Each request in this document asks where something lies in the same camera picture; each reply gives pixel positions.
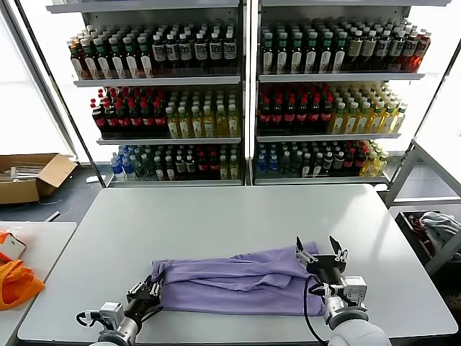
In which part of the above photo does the dark metal pole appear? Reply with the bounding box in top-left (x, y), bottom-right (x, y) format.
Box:
top-left (14, 0), bottom-right (107, 187)
top-left (412, 45), bottom-right (461, 141)

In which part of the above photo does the dark storage bin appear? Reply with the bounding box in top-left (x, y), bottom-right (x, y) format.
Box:
top-left (395, 210), bottom-right (461, 267)

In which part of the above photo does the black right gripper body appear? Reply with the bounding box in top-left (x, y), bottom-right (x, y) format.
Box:
top-left (305, 254), bottom-right (346, 288)

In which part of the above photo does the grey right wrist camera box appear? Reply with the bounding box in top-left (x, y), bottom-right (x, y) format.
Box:
top-left (340, 275), bottom-right (368, 306)

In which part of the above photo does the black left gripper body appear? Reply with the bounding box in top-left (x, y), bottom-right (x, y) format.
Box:
top-left (125, 290), bottom-right (162, 321)

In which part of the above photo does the orange cloth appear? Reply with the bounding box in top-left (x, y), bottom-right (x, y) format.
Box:
top-left (0, 251), bottom-right (46, 311)

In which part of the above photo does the cola bottle red cap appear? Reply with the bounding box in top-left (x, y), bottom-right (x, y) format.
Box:
top-left (197, 151), bottom-right (210, 180)
top-left (344, 143), bottom-right (356, 177)
top-left (153, 100), bottom-right (168, 133)
top-left (116, 100), bottom-right (131, 133)
top-left (259, 96), bottom-right (274, 131)
top-left (272, 96), bottom-right (286, 131)
top-left (128, 100), bottom-right (143, 133)
top-left (284, 96), bottom-right (298, 131)
top-left (321, 94), bottom-right (334, 131)
top-left (296, 96), bottom-right (310, 131)
top-left (103, 100), bottom-right (118, 133)
top-left (354, 143), bottom-right (366, 177)
top-left (308, 95), bottom-right (323, 131)
top-left (208, 151), bottom-right (220, 180)
top-left (91, 99), bottom-right (107, 133)
top-left (141, 100), bottom-right (156, 133)

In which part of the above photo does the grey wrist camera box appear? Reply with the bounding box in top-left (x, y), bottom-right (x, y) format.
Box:
top-left (99, 301), bottom-right (125, 324)
top-left (340, 275), bottom-right (368, 306)

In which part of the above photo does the grey metal rack frame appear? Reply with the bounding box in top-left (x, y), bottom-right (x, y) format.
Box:
top-left (383, 138), bottom-right (461, 277)

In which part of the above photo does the green tea bottle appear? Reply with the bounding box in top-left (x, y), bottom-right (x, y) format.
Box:
top-left (133, 154), bottom-right (146, 180)
top-left (279, 151), bottom-right (292, 177)
top-left (290, 151), bottom-right (303, 177)

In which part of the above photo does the grey metal drinks shelf unit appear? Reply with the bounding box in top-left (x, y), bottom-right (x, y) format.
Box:
top-left (251, 0), bottom-right (455, 187)
top-left (45, 0), bottom-right (250, 188)

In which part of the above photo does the dark bottle black white label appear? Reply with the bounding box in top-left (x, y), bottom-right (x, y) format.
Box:
top-left (223, 30), bottom-right (238, 68)
top-left (376, 30), bottom-right (393, 70)
top-left (165, 32), bottom-right (180, 69)
top-left (403, 30), bottom-right (420, 71)
top-left (178, 32), bottom-right (193, 68)
top-left (208, 31), bottom-right (223, 68)
top-left (151, 32), bottom-right (167, 69)
top-left (194, 32), bottom-right (210, 68)
top-left (390, 30), bottom-right (407, 70)

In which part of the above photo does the dark bottle green neck label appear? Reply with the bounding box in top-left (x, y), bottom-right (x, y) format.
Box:
top-left (319, 30), bottom-right (334, 72)
top-left (290, 31), bottom-right (305, 73)
top-left (261, 32), bottom-right (276, 73)
top-left (275, 31), bottom-right (290, 73)
top-left (94, 37), bottom-right (112, 79)
top-left (137, 34), bottom-right (155, 78)
top-left (305, 30), bottom-right (320, 73)
top-left (108, 35), bottom-right (126, 79)
top-left (333, 30), bottom-right (349, 71)
top-left (122, 35), bottom-right (140, 78)

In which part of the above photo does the small white carton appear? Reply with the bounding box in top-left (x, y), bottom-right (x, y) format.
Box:
top-left (0, 231), bottom-right (27, 259)

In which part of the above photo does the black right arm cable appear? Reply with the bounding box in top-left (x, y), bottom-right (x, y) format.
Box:
top-left (303, 273), bottom-right (331, 343)

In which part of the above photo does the white packing material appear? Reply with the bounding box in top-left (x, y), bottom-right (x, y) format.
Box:
top-left (0, 158), bottom-right (50, 181)

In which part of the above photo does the yellow drink bottle white label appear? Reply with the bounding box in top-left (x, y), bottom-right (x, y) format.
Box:
top-left (215, 104), bottom-right (229, 138)
top-left (178, 106), bottom-right (192, 138)
top-left (166, 106), bottom-right (180, 138)
top-left (356, 102), bottom-right (373, 135)
top-left (393, 102), bottom-right (409, 133)
top-left (344, 102), bottom-right (361, 135)
top-left (228, 103), bottom-right (241, 138)
top-left (330, 102), bottom-right (348, 135)
top-left (374, 151), bottom-right (390, 177)
top-left (381, 102), bottom-right (398, 134)
top-left (369, 101), bottom-right (386, 135)
top-left (362, 151), bottom-right (377, 177)
top-left (190, 105), bottom-right (205, 138)
top-left (202, 105), bottom-right (216, 138)

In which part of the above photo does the dark bottle tall white label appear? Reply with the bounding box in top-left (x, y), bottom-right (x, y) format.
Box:
top-left (81, 37), bottom-right (98, 79)

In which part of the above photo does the red garment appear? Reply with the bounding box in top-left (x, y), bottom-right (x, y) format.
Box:
top-left (408, 214), bottom-right (439, 253)

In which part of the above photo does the grey window mullion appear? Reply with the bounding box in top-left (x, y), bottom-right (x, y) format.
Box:
top-left (0, 0), bottom-right (80, 161)

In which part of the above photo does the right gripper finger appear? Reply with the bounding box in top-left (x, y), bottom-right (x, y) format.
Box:
top-left (295, 236), bottom-right (320, 266)
top-left (328, 235), bottom-right (349, 262)

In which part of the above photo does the black left camera cable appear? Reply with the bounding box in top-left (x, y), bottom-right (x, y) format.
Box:
top-left (75, 310), bottom-right (104, 329)

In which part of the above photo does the purple t-shirt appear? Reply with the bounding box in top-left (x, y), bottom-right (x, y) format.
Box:
top-left (151, 241), bottom-right (327, 317)

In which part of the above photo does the grey white garment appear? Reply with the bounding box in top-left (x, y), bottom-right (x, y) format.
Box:
top-left (419, 211), bottom-right (461, 253)

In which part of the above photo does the open cardboard box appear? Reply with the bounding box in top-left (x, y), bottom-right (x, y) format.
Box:
top-left (0, 151), bottom-right (79, 205)

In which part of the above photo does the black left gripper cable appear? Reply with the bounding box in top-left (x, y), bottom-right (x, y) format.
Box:
top-left (142, 306), bottom-right (165, 322)

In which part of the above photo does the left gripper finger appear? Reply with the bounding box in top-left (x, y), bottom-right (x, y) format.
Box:
top-left (150, 274), bottom-right (165, 296)
top-left (125, 275), bottom-right (154, 297)

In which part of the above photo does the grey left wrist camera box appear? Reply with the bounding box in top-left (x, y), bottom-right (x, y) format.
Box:
top-left (99, 301), bottom-right (125, 324)

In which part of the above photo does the dark bottle beige label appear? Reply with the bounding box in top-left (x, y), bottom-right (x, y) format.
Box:
top-left (347, 29), bottom-right (364, 70)
top-left (362, 29), bottom-right (379, 70)

